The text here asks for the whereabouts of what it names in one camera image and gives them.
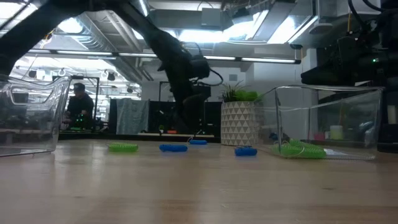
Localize black aluminium table frame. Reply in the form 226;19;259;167
58;133;222;143

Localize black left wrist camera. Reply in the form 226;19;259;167
189;55;211;80

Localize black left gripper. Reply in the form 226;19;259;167
158;51;212;134

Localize white container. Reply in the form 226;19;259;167
387;105;398;124

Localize person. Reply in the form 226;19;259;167
63;82;95;130

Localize black bar with LED lights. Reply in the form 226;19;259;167
26;44;303;65

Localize black partition panel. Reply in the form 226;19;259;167
108;98;222;142

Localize clear plastic bin straight walls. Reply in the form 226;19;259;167
257;85;385;162

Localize clear plastic bin rounded corners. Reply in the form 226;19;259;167
0;74;73;158

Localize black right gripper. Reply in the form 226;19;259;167
300;36;385;86

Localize grey cloth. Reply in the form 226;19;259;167
115;98;150;136

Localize pale green cup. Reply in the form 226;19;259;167
329;124;345;141

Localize succulent in white patterned pot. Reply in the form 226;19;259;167
220;81;262;147

